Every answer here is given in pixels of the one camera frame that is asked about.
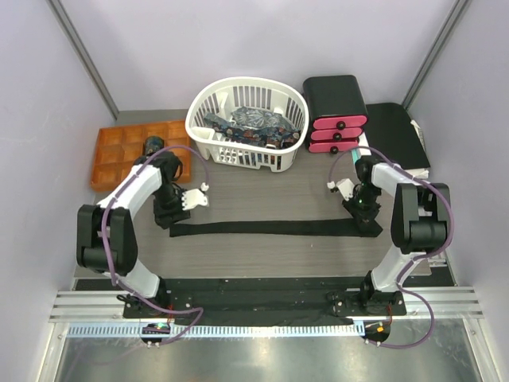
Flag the black folder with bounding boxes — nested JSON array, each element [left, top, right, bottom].
[[363, 103, 430, 171]]

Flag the white plastic basket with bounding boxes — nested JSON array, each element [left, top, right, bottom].
[[185, 76, 309, 173]]

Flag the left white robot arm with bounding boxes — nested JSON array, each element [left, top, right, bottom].
[[76, 151, 190, 318]]

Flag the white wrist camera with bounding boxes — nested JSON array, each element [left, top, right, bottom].
[[327, 178, 355, 201], [181, 182, 210, 211]]

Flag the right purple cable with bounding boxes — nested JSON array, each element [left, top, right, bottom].
[[328, 146, 454, 349]]

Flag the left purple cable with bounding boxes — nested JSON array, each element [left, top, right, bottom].
[[101, 146, 212, 347]]

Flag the rolled dark patterned tie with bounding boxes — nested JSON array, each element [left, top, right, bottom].
[[142, 135, 165, 157]]

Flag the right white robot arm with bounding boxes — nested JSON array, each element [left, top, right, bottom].
[[335, 155, 453, 315]]

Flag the white teal book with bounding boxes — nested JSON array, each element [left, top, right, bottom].
[[352, 119, 429, 179]]

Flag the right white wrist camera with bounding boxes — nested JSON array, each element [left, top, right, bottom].
[[327, 178, 355, 201]]

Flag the aluminium rail frame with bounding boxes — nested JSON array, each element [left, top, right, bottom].
[[38, 286, 504, 381]]

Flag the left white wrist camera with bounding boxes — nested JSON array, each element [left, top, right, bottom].
[[181, 182, 210, 211]]

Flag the black tie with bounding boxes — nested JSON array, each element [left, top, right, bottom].
[[169, 218, 383, 238]]

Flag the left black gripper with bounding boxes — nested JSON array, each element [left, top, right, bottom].
[[153, 185, 190, 229]]

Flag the purple cable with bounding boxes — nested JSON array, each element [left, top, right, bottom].
[[328, 146, 454, 349], [101, 146, 212, 347]]

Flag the black pink drawer box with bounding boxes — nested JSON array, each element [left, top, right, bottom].
[[303, 75, 368, 154]]

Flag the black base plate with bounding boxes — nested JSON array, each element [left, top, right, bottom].
[[119, 276, 407, 328]]

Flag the floral patterned ties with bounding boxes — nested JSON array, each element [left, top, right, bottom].
[[204, 107, 301, 150]]

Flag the orange wooden compartment tray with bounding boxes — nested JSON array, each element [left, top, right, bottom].
[[90, 120, 191, 193]]

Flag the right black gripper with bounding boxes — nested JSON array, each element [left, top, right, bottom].
[[341, 184, 382, 232]]

